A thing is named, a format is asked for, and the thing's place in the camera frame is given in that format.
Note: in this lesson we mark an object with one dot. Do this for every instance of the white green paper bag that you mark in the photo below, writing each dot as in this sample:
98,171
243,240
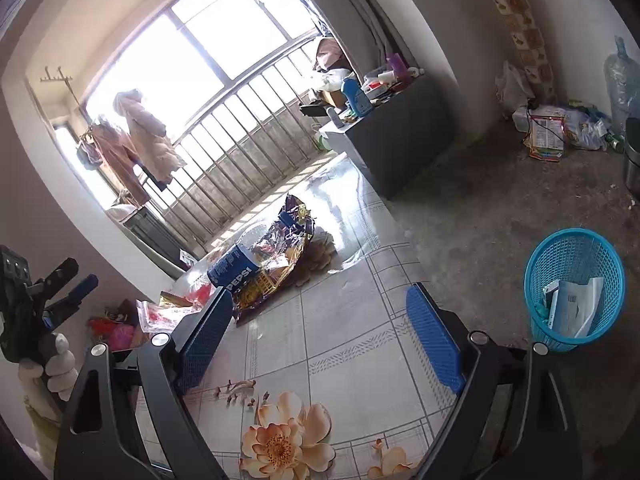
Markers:
322,142

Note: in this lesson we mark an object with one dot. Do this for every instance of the pink bag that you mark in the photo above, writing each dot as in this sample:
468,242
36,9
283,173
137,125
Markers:
122,337

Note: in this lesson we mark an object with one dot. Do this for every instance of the dark balcony cabinet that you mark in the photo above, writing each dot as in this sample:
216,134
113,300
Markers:
150,235

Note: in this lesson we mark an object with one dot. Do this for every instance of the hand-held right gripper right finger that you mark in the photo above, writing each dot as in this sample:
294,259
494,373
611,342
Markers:
435,340

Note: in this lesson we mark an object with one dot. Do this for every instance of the light pink puffer jacket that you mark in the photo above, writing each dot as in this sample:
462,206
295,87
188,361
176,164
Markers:
145,135

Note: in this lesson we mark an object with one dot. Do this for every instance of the metal window railing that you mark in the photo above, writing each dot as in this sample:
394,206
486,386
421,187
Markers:
235,89

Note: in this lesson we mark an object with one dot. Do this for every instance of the dark grey cabinet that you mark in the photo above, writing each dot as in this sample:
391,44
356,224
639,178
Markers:
400,140

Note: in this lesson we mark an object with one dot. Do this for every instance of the blue white paper box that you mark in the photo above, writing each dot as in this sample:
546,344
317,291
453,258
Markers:
575,305

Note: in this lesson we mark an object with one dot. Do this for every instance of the grey curtain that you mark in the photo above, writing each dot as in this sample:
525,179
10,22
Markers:
365,5

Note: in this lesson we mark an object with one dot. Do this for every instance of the person's left forearm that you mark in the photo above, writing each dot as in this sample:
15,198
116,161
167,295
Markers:
42,420

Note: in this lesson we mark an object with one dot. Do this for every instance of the blue detergent bottle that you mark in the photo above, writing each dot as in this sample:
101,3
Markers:
356,97

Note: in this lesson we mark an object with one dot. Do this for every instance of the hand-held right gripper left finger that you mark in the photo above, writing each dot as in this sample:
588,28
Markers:
205,330

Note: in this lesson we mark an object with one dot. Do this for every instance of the black flat device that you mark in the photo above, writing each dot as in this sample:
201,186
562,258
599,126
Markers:
314,110

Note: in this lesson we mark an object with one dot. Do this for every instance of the red gift bag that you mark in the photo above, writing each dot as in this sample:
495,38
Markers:
102,327

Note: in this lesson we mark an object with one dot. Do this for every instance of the purple yellow noodle bag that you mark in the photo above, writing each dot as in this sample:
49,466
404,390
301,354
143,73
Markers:
280,260

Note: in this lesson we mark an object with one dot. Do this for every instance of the person's left hand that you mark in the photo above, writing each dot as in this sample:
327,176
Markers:
60,365

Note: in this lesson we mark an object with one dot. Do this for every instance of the pink bundled cloth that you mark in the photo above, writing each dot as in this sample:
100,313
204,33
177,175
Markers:
332,55

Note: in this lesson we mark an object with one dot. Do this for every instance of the clear zip bag red print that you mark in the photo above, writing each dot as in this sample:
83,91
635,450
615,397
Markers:
160,317

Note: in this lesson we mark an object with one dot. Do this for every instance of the dusty pink hanging garment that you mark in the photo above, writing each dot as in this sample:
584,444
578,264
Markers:
117,160

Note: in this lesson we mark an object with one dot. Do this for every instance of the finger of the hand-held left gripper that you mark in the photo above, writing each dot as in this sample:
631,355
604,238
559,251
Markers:
57,275
75,295

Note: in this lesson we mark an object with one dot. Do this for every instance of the white plastic bag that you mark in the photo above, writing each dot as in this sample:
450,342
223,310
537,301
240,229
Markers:
512,90

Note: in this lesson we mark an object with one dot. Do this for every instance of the blue plastic basket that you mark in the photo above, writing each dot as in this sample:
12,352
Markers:
550,260

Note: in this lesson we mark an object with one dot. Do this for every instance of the blue label soda bottle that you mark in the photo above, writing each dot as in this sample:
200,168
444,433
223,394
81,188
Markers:
230,267

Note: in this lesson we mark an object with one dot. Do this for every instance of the purple cup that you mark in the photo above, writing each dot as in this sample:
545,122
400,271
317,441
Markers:
397,64

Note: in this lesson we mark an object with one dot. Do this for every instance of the wall coat hook rack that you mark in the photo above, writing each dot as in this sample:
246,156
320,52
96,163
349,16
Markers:
57,76

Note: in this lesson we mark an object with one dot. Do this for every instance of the tall fruit print box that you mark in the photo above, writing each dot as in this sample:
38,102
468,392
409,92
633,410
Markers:
522,35

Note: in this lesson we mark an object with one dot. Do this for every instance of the clear water jug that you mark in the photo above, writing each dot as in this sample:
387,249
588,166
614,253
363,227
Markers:
622,85

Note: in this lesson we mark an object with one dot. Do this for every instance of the printed snack bag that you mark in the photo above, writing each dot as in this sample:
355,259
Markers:
547,137

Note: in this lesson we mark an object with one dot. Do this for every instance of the cardboard box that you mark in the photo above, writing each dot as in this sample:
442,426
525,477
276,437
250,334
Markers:
334,97

